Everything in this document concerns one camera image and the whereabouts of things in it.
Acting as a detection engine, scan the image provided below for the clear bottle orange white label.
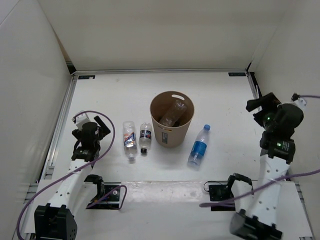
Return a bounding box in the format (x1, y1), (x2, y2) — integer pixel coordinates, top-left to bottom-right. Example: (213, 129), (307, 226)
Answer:
(122, 121), (137, 163)

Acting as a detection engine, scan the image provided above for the clear Pepsi bottle black cap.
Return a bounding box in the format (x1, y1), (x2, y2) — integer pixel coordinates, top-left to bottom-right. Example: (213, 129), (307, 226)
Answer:
(138, 122), (152, 155)

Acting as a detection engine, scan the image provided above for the water bottle blue cap label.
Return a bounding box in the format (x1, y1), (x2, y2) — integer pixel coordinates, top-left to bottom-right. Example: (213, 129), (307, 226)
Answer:
(187, 124), (211, 168)

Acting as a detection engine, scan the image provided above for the clear bottle white cap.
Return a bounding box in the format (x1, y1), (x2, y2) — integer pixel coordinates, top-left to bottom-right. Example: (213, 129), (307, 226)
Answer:
(159, 99), (188, 127)

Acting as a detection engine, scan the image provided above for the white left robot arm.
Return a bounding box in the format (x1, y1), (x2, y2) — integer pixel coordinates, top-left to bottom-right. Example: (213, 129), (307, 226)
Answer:
(34, 113), (111, 240)

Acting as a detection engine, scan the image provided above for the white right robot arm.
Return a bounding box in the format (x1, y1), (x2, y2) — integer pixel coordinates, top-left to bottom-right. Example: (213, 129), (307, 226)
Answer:
(224, 92), (307, 240)

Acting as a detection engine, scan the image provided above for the beige plastic waste bin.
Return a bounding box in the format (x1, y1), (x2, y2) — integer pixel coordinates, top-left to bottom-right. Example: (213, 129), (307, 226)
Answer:
(149, 91), (195, 148)

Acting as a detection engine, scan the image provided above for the aluminium right table rail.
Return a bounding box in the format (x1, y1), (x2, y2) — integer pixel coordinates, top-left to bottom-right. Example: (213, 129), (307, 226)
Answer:
(246, 71), (262, 99)

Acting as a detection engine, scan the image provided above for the aluminium table rail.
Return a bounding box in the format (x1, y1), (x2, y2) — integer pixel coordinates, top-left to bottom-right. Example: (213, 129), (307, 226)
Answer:
(246, 71), (262, 99)
(38, 73), (77, 181)

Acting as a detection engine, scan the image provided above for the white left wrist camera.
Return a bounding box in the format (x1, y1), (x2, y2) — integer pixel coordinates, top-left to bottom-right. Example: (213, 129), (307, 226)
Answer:
(71, 112), (90, 131)

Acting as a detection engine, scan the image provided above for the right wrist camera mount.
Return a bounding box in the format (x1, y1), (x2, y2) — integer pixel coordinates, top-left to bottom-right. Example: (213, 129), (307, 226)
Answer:
(291, 93), (307, 110)

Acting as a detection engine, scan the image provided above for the aluminium left table rail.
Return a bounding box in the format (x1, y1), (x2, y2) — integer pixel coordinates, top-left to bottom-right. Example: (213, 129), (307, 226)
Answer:
(38, 73), (77, 181)

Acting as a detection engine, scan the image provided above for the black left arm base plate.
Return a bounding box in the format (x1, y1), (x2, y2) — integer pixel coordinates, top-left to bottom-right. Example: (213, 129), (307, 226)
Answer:
(86, 182), (125, 210)

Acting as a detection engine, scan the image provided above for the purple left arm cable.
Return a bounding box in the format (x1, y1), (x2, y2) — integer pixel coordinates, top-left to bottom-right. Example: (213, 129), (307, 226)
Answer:
(15, 111), (128, 240)

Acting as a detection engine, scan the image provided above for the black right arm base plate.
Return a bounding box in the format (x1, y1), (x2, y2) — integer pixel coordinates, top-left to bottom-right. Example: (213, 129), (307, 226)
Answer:
(208, 184), (236, 212)

